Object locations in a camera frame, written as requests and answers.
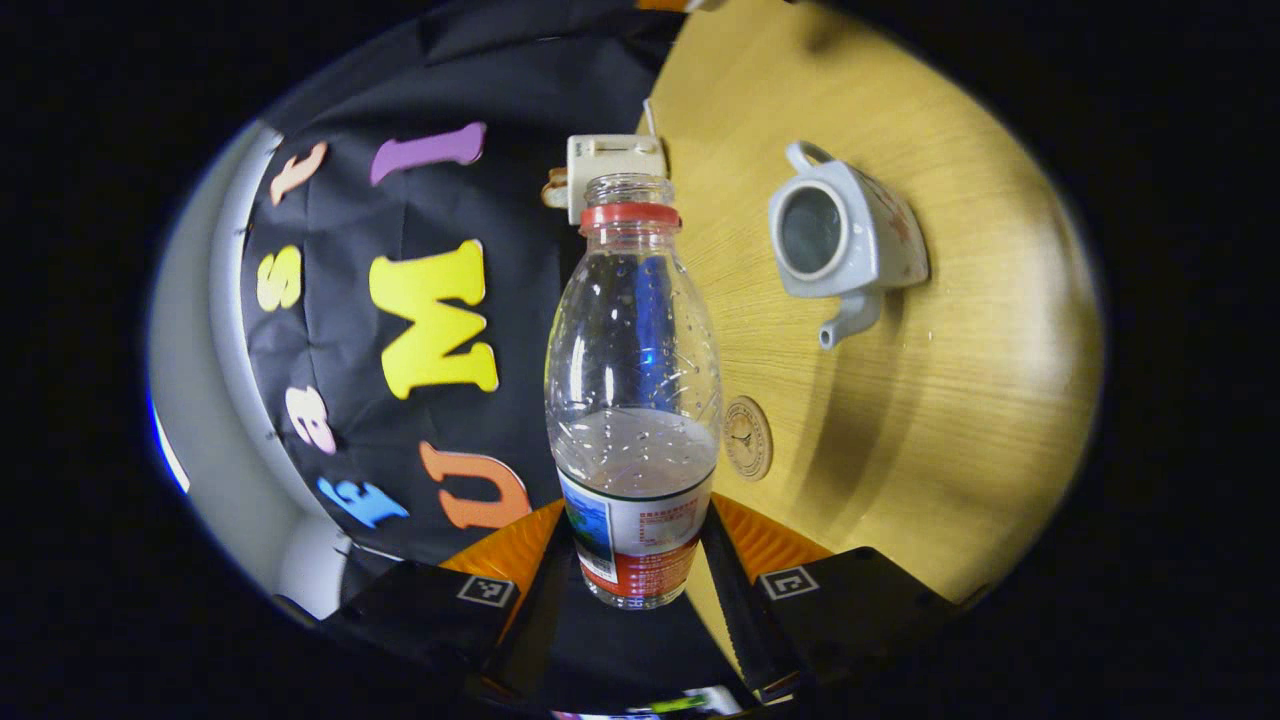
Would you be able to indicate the white ceramic teacup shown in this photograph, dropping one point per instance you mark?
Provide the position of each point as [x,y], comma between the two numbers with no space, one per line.
[870,250]

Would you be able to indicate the white toaster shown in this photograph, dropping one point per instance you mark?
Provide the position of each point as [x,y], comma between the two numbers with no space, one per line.
[615,160]

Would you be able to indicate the bread slice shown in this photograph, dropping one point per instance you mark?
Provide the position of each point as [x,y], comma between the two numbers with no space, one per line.
[555,188]

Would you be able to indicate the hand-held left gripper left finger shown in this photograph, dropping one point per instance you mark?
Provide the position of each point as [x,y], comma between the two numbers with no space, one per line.
[535,630]

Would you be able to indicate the round wooden coaster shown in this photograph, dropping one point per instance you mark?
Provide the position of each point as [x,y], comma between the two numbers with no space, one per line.
[750,438]

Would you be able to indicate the clear plastic water bottle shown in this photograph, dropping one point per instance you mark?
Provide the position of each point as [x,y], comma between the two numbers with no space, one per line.
[630,480]

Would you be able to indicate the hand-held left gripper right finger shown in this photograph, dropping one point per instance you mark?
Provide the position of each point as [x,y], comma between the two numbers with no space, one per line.
[745,620]

